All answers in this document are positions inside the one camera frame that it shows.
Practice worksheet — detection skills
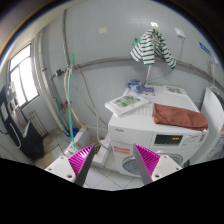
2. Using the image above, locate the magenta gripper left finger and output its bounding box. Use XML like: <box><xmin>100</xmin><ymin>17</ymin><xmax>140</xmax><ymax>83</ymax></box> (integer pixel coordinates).
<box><xmin>46</xmin><ymin>144</ymin><xmax>95</xmax><ymax>186</ymax></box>

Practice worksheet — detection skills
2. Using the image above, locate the black appliance at left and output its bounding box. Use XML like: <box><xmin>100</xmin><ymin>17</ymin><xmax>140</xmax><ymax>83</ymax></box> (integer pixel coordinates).
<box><xmin>0</xmin><ymin>82</ymin><xmax>44</xmax><ymax>160</ymax></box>

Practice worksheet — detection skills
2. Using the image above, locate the blue crumpled cloth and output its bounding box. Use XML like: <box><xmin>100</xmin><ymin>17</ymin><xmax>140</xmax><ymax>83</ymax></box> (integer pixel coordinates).
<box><xmin>126</xmin><ymin>79</ymin><xmax>145</xmax><ymax>94</ymax></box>

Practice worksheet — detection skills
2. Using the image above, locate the small illustrated booklet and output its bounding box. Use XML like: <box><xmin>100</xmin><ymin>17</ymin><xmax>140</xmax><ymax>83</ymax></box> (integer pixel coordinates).
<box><xmin>163</xmin><ymin>85</ymin><xmax>187</xmax><ymax>95</ymax></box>

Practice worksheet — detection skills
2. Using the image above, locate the horizontal grey wall pipe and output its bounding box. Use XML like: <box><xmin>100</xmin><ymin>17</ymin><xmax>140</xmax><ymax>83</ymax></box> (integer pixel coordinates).
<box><xmin>73</xmin><ymin>56</ymin><xmax>224</xmax><ymax>92</ymax></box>

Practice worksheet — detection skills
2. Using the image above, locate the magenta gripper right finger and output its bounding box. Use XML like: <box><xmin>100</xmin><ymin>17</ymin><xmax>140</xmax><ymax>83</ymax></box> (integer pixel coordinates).
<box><xmin>133</xmin><ymin>144</ymin><xmax>181</xmax><ymax>185</ymax></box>

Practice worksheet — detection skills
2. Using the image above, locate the green illustrated box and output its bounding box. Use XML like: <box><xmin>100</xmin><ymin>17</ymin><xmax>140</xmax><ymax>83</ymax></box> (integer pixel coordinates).
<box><xmin>105</xmin><ymin>94</ymin><xmax>148</xmax><ymax>116</ymax></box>

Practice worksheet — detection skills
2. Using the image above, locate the brown folded towel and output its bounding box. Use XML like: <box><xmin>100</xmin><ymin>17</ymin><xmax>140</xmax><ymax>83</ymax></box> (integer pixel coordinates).
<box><xmin>152</xmin><ymin>104</ymin><xmax>208</xmax><ymax>131</ymax></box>

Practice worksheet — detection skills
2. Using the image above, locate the bright window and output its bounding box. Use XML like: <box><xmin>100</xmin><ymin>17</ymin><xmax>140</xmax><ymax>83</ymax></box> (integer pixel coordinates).
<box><xmin>9</xmin><ymin>45</ymin><xmax>38</xmax><ymax>106</ymax></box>

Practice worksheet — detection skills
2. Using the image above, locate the white wall socket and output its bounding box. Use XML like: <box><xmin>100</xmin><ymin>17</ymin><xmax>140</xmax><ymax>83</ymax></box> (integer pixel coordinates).
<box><xmin>174</xmin><ymin>28</ymin><xmax>186</xmax><ymax>40</ymax></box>

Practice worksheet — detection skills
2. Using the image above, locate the green hose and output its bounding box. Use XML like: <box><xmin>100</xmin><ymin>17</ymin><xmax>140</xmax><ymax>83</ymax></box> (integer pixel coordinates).
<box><xmin>67</xmin><ymin>53</ymin><xmax>80</xmax><ymax>151</ymax></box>

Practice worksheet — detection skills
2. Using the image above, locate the white appliance at right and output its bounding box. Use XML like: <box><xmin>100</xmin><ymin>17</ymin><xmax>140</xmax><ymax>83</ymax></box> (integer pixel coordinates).
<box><xmin>191</xmin><ymin>88</ymin><xmax>224</xmax><ymax>164</ymax></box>

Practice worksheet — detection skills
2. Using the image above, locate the white washing machine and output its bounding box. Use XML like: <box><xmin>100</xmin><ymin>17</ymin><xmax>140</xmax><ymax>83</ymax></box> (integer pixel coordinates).
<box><xmin>108</xmin><ymin>85</ymin><xmax>208</xmax><ymax>177</ymax></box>

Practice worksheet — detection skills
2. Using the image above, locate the white radiator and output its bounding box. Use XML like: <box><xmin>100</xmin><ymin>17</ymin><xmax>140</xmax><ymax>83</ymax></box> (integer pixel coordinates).
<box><xmin>28</xmin><ymin>111</ymin><xmax>47</xmax><ymax>137</ymax></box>

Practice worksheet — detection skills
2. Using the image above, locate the green white striped shirt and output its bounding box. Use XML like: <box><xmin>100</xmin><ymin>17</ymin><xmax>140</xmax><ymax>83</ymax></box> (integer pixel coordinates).
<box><xmin>130</xmin><ymin>29</ymin><xmax>176</xmax><ymax>69</ymax></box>

